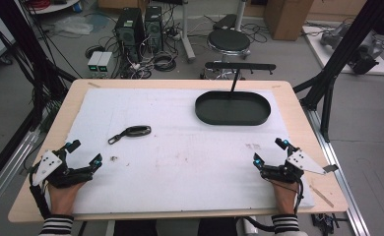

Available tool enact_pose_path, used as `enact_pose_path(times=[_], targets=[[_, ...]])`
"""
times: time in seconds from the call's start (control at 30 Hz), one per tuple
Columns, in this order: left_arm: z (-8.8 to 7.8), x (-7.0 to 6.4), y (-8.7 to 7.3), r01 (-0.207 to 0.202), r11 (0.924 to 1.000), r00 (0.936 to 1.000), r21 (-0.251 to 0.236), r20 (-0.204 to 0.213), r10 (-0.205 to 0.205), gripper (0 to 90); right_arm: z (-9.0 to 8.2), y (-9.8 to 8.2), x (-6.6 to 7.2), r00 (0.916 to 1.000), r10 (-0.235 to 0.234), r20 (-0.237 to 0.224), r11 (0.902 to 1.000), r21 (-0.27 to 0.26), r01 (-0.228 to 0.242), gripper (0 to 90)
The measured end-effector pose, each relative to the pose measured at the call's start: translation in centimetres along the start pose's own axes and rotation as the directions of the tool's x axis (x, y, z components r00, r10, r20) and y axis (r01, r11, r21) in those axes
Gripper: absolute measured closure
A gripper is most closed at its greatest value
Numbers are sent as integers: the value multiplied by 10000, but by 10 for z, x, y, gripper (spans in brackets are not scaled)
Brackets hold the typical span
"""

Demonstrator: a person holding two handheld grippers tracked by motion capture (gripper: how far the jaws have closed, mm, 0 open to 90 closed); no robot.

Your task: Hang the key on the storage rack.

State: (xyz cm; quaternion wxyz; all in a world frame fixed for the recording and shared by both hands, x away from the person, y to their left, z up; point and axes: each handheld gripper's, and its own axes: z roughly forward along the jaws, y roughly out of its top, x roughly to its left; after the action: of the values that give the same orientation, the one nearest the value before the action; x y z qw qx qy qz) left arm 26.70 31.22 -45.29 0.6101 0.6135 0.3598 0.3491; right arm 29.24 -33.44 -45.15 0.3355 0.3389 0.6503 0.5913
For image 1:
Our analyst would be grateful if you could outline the coiled black cable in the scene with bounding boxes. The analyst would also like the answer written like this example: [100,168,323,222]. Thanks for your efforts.
[153,51,178,73]

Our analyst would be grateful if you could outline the aluminium rail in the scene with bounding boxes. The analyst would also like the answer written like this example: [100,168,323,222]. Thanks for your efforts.
[0,129,41,221]
[306,107,372,236]

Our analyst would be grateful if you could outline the small black computer tower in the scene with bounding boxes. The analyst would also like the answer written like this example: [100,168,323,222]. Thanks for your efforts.
[144,5,164,54]

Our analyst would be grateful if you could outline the black frame strut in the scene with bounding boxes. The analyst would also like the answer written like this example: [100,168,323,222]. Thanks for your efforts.
[292,0,384,144]
[0,0,78,132]

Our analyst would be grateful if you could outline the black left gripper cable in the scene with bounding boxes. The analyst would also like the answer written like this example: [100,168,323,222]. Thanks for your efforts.
[28,163,52,220]

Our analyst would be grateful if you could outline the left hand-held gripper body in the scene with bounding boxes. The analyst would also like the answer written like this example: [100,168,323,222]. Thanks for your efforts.
[32,147,95,190]

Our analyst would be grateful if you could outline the white foam mat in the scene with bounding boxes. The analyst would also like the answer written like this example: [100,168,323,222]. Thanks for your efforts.
[69,88,316,216]

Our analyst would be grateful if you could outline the white board with robot parts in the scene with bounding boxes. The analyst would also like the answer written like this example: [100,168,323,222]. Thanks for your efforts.
[301,17,384,77]

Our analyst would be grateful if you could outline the thin wooden stick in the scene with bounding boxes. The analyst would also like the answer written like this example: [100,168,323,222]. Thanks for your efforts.
[308,184,336,208]

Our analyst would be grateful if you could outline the small electronic board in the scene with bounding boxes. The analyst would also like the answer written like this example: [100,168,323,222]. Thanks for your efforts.
[310,212,349,236]

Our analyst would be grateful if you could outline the brown cardboard box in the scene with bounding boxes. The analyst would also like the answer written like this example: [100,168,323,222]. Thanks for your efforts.
[263,0,315,42]

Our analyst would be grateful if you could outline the black oval tray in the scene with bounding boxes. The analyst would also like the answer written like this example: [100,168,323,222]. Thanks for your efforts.
[194,90,273,127]

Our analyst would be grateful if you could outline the white power supply box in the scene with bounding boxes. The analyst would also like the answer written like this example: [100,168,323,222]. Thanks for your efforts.
[96,51,114,79]
[87,50,104,79]

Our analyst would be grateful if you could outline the black round stool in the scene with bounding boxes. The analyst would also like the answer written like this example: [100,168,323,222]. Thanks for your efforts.
[206,29,252,61]

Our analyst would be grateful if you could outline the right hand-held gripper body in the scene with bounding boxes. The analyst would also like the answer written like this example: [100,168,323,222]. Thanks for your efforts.
[259,148,340,185]

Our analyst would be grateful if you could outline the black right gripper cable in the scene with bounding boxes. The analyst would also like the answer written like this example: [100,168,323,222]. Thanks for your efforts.
[292,178,305,214]

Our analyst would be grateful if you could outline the clear plastic bag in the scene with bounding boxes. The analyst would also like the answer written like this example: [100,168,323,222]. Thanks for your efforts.
[52,14,96,36]

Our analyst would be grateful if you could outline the black bar stand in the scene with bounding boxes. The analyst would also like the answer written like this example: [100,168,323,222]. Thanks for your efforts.
[204,61,278,93]

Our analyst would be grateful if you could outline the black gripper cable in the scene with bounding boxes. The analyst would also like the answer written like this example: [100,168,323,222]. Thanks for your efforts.
[28,163,52,220]
[292,178,305,214]

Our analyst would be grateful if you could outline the person's right hand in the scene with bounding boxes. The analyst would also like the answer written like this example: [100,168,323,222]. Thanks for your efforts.
[269,178,300,216]

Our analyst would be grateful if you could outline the person's left hand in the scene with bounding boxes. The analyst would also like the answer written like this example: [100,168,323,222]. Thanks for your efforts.
[45,181,87,218]

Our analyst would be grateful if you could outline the large black computer tower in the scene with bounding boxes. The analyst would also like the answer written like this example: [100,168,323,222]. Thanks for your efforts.
[113,7,146,64]

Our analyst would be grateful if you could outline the person's legs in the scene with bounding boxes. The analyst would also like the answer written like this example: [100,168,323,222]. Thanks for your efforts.
[112,217,248,236]

